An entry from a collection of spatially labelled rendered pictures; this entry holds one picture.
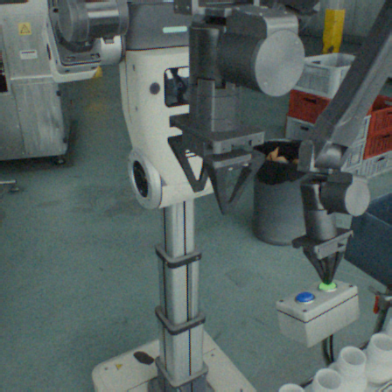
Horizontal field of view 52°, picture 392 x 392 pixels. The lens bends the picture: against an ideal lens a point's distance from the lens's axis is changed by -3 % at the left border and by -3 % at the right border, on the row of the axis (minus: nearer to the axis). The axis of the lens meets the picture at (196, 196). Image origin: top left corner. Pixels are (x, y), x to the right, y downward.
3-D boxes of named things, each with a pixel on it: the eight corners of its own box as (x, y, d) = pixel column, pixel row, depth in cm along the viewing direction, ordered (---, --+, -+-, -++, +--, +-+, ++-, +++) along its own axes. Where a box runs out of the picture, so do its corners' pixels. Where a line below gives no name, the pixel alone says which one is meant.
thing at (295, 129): (325, 157, 307) (328, 129, 297) (283, 142, 335) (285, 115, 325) (367, 140, 341) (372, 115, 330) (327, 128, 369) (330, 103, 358)
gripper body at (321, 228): (354, 239, 76) (350, 200, 75) (316, 256, 71) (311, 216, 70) (328, 234, 82) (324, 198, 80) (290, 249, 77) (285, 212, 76)
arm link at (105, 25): (94, 7, 76) (67, 10, 74) (109, -22, 67) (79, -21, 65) (108, 52, 77) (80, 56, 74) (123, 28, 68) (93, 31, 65)
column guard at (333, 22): (330, 57, 980) (336, 10, 929) (318, 54, 1010) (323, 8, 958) (341, 56, 999) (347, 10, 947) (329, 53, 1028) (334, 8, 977)
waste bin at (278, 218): (275, 258, 270) (284, 169, 240) (234, 227, 304) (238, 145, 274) (323, 238, 291) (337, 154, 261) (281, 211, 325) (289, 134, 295)
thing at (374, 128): (368, 136, 348) (373, 112, 338) (331, 123, 378) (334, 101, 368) (406, 125, 379) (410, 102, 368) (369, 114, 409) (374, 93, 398)
